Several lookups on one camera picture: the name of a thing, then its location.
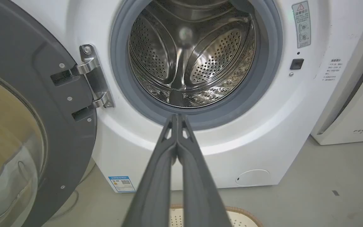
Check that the blue energy label sticker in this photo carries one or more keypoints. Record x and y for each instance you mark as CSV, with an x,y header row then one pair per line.
x,y
122,184

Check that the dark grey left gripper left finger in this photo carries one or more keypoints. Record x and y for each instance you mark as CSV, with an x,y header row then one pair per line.
x,y
151,189

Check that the white front-load washing machine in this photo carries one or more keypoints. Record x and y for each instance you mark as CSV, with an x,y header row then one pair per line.
x,y
257,132

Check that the grey washing machine door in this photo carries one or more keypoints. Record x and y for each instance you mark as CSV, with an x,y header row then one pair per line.
x,y
20,119

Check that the white laundry basket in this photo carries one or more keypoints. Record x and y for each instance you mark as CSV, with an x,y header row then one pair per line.
x,y
241,217

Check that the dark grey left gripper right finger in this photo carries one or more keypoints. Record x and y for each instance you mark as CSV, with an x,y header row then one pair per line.
x,y
200,192

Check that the chrome washer door hinge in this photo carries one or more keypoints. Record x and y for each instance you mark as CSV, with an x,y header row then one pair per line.
x,y
94,77

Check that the white appliance with grey stripe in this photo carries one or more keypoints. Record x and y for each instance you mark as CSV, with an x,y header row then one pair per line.
x,y
358,104

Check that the grey warning label sticker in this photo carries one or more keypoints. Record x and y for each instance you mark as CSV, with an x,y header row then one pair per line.
x,y
302,24

